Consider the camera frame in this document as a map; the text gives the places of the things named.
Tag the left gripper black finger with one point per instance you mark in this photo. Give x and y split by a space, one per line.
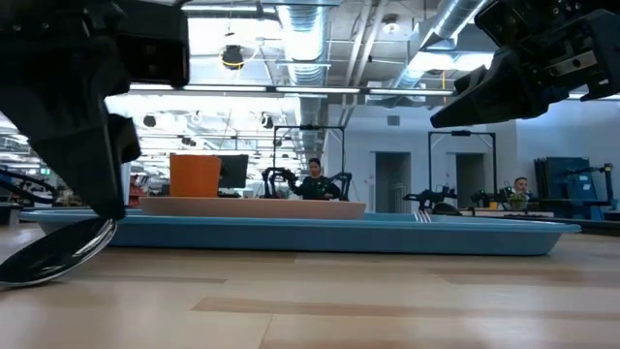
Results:
128 140
82 160

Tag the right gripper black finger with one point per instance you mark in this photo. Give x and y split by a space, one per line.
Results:
467 78
504 92

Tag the orange plastic cup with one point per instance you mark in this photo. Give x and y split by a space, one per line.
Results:
194 175

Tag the orange round plate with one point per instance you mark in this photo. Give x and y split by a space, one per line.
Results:
252 208

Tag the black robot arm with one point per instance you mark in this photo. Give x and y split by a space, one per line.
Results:
344 181
428 196
486 196
276 175

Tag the blue plastic tray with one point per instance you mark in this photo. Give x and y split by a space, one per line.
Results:
315 240

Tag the grey door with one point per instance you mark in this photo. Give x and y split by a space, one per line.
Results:
392 181
470 179

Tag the person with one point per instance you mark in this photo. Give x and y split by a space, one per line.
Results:
315 186
520 185

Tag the small potted plant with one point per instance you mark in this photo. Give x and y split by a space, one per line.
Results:
517 199

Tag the blue panel cart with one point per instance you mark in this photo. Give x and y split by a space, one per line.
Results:
567 181

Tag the black computer monitor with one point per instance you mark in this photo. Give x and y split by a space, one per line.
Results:
235 170

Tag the long ceiling light strip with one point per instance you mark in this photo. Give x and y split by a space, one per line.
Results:
290 89

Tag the black gantry frame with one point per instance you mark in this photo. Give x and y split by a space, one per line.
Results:
310 127
460 133

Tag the silver ventilation duct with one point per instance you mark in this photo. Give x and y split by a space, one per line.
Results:
450 24
305 43

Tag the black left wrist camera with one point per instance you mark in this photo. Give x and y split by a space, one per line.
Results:
155 46

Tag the black aluminium table frame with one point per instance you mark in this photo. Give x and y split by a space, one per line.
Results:
600 227

